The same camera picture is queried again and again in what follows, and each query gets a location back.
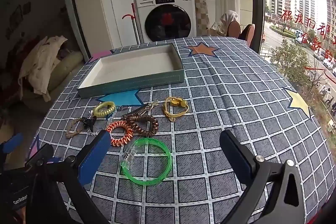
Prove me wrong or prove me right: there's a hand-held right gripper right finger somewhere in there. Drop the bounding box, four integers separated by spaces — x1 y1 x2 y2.
219 130 314 224

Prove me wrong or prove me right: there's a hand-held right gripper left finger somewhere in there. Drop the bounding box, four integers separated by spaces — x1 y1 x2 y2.
25 130 111 224

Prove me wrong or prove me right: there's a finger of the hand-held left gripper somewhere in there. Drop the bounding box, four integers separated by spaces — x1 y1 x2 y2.
0 133 25 161

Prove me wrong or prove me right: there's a brown braided bracelet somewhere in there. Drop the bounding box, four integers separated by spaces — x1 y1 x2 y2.
65 117 91 139

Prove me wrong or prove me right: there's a black hair claw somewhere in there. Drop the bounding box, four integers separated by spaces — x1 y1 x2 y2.
81 115 96 130

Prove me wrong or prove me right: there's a clear crystal bead chain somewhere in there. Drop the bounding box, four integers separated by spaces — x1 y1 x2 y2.
85 105 130 138

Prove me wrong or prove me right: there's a brown coil bracelet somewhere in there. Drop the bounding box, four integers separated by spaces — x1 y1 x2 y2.
125 115 159 137

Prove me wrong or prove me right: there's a green translucent bracelet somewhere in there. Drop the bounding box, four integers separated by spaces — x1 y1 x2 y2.
120 137 173 185

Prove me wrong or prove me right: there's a yellow cord hair tie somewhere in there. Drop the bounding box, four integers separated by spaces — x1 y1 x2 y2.
163 96 190 122

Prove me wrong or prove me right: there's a green jewelry tray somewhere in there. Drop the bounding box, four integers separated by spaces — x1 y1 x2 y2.
77 43 185 99

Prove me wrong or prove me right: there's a bronze key clip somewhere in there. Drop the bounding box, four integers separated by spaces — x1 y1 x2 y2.
121 100 161 117

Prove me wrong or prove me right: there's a beige clothing pile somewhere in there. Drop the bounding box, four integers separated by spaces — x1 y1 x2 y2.
17 35 68 103

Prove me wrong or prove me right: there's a cream sofa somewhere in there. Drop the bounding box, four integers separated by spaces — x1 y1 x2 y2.
20 51 85 115

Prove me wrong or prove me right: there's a brown round-back chair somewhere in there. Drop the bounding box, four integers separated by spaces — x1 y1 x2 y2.
238 24 255 47
227 20 241 38

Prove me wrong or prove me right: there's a white cloth on chair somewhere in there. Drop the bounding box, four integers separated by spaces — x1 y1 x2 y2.
210 10 239 37

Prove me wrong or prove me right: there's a mop with red hook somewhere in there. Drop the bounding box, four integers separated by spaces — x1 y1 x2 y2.
122 3 141 46

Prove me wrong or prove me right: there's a checkered hanging cloth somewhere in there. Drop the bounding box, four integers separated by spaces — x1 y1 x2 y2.
194 0 211 31

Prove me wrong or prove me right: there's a white washing machine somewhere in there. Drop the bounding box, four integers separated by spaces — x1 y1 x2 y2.
134 0 196 45

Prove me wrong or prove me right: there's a white tall cabinet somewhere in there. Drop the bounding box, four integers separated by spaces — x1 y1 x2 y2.
69 0 137 57

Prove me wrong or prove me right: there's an orange coil bracelet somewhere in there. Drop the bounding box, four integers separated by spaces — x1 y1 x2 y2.
106 120 135 146

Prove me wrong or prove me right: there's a yellow coil bracelet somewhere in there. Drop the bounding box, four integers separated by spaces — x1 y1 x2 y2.
93 101 116 117

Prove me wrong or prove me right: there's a dark window frame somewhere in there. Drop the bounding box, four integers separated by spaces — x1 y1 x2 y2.
242 0 265 56

